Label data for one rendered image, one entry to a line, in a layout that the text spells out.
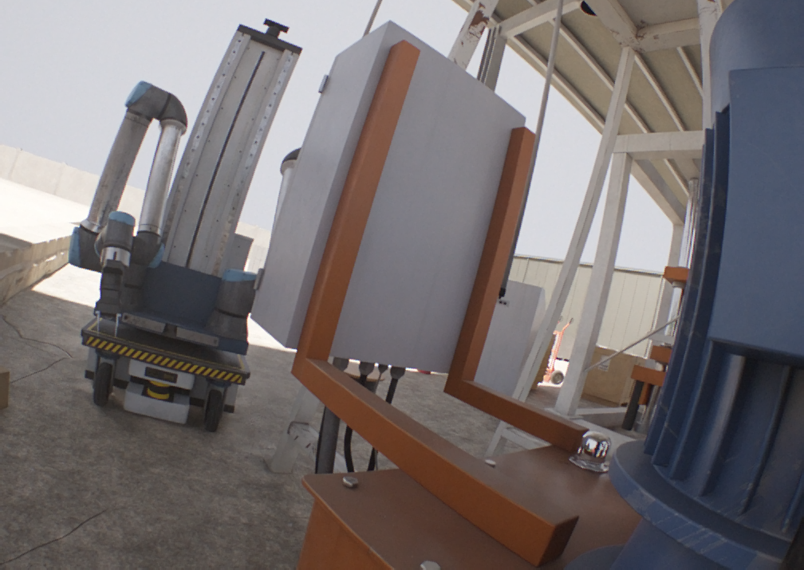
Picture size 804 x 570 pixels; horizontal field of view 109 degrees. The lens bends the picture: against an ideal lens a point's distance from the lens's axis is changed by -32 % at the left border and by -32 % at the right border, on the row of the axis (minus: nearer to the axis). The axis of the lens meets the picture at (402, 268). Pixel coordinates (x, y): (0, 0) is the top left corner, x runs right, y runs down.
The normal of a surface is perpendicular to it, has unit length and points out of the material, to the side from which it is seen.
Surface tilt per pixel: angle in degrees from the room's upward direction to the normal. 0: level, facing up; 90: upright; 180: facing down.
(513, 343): 90
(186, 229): 90
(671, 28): 90
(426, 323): 90
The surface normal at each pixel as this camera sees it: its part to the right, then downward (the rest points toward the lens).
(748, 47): -0.96, -0.28
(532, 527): -0.77, -0.26
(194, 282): 0.45, 0.07
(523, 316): -0.51, -0.20
